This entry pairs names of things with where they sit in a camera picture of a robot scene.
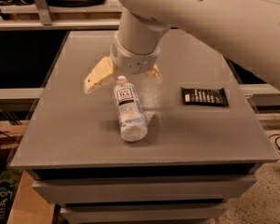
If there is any black snack bar wrapper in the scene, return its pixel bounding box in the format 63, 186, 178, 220
181, 88, 229, 107

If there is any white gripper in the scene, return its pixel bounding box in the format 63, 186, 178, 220
84, 33, 162, 94

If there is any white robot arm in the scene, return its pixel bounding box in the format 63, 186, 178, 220
84, 0, 280, 93

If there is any clear plastic water bottle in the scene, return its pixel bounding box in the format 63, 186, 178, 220
114, 76, 147, 142

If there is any metal shelf rack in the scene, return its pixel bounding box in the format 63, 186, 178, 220
0, 0, 122, 31

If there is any grey drawer cabinet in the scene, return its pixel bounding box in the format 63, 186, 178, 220
11, 30, 277, 224

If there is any green printed carton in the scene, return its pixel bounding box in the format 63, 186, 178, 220
0, 169, 22, 224

